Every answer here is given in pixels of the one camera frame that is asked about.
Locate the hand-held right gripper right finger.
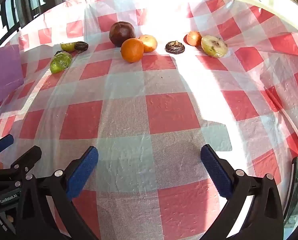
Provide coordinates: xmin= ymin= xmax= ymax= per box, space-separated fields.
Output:
xmin=200 ymin=144 xmax=284 ymax=240

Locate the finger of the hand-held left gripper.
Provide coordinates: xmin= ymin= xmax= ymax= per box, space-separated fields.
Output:
xmin=0 ymin=134 xmax=14 ymax=156
xmin=11 ymin=145 xmax=42 ymax=174

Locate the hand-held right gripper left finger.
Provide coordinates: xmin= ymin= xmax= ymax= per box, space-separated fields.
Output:
xmin=15 ymin=145 xmax=99 ymax=240

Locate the green kiwi half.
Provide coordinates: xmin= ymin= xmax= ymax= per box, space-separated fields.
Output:
xmin=50 ymin=51 xmax=73 ymax=74

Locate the yellow-green citrus wedge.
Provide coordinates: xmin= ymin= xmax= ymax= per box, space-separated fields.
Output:
xmin=60 ymin=42 xmax=77 ymax=52

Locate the dark brown lumpy chestnut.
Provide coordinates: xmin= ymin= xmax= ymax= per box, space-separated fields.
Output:
xmin=74 ymin=41 xmax=89 ymax=53

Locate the halved pale apple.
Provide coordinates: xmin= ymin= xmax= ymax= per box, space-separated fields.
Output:
xmin=201 ymin=35 xmax=228 ymax=58

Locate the dark brown water chestnut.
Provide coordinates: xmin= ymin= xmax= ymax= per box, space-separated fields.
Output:
xmin=165 ymin=40 xmax=186 ymax=54

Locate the orange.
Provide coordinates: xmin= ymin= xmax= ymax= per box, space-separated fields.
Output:
xmin=121 ymin=38 xmax=145 ymax=63

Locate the small red apple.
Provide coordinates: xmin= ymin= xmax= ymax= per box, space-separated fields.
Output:
xmin=186 ymin=31 xmax=202 ymax=47

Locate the pale orange tangerine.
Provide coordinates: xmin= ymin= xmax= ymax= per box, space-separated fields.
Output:
xmin=138 ymin=34 xmax=158 ymax=53

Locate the dark red mangosteen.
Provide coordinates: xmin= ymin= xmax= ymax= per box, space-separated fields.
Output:
xmin=109 ymin=21 xmax=136 ymax=47

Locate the red white checkered tablecloth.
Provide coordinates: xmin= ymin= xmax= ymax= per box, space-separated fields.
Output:
xmin=0 ymin=0 xmax=298 ymax=240

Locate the purple plastic bag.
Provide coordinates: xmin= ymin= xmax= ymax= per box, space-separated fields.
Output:
xmin=0 ymin=44 xmax=24 ymax=114

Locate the black smartphone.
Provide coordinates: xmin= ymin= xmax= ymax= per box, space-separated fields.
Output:
xmin=283 ymin=157 xmax=298 ymax=228

